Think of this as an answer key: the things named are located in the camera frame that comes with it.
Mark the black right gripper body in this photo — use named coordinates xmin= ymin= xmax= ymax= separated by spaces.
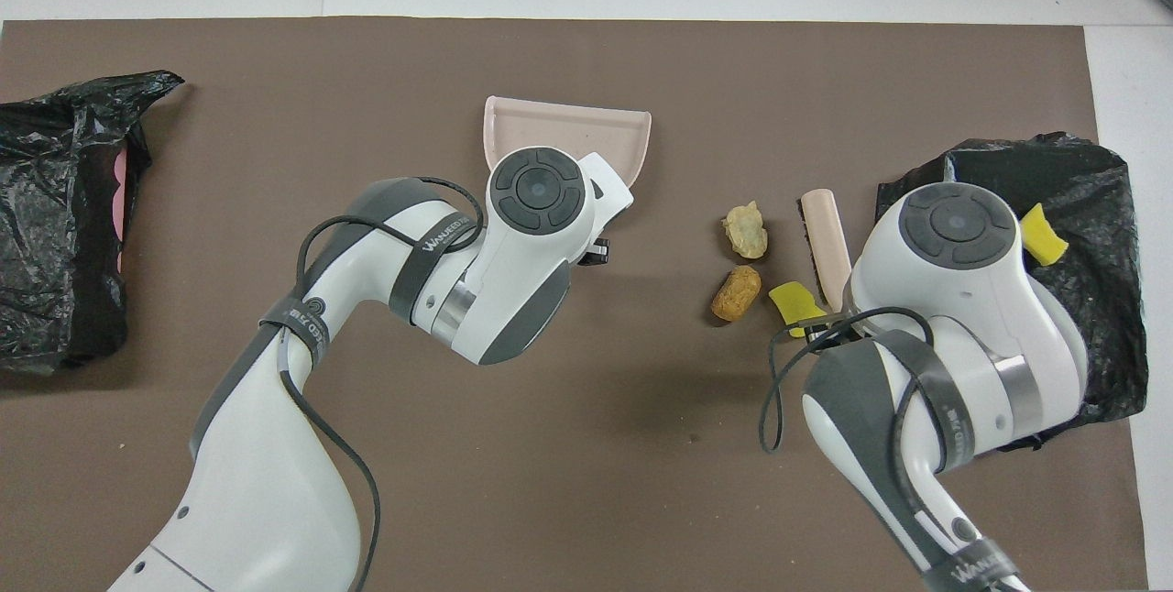
xmin=806 ymin=308 xmax=867 ymax=350

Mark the yellow sponge piece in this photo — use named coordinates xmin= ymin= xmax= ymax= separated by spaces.
xmin=768 ymin=281 xmax=828 ymax=338
xmin=1020 ymin=203 xmax=1070 ymax=267

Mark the beige brush with black bristles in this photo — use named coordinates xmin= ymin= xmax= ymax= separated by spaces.
xmin=800 ymin=189 xmax=855 ymax=313

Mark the brown foam chunk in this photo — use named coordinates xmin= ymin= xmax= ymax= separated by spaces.
xmin=711 ymin=264 xmax=762 ymax=323

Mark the beige plastic dustpan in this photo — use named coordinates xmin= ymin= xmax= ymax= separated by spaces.
xmin=483 ymin=95 xmax=652 ymax=190

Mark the beige foam chunk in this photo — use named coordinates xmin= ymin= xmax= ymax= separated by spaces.
xmin=722 ymin=201 xmax=769 ymax=260

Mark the black plastic trash bag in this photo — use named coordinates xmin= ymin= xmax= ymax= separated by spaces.
xmin=874 ymin=132 xmax=1149 ymax=453
xmin=0 ymin=71 xmax=185 ymax=378

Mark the pink plastic bin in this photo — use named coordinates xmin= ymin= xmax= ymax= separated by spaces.
xmin=110 ymin=145 xmax=129 ymax=274

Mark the brown paper table mat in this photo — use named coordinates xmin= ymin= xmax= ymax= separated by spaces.
xmin=0 ymin=17 xmax=1148 ymax=592

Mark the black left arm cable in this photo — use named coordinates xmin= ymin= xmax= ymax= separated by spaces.
xmin=280 ymin=175 xmax=487 ymax=592

